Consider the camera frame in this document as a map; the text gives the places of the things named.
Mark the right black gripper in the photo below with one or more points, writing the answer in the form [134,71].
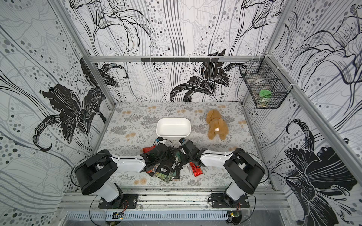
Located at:
[186,151]

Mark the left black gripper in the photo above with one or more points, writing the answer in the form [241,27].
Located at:
[170,151]

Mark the green picture tea bag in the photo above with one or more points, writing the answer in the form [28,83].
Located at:
[178,158]

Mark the red long tea bag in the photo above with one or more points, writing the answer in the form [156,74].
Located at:
[197,171]

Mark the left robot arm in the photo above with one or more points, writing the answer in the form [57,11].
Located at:
[94,173]

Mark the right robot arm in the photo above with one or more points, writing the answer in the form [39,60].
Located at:
[245,171]

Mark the black barcode tea bag front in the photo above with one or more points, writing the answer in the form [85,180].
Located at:
[167,169]

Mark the red square tea bag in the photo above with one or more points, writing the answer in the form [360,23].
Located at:
[148,149]

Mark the orange label tea bag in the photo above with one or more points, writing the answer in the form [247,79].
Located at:
[151,170]

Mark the white plastic storage box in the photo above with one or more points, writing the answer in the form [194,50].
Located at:
[173,127]

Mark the brown plush teddy dog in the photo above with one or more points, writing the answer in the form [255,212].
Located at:
[217,125]

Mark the green lidded cup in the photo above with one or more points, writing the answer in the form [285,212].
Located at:
[264,97]

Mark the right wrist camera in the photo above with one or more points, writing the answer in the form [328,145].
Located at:
[182,140]

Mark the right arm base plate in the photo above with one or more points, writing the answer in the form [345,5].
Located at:
[222,200]

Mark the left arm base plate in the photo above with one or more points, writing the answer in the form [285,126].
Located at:
[124,201]

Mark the white slotted cable duct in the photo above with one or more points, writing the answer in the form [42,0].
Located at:
[165,215]

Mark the black wire basket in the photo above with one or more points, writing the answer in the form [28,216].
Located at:
[258,74]

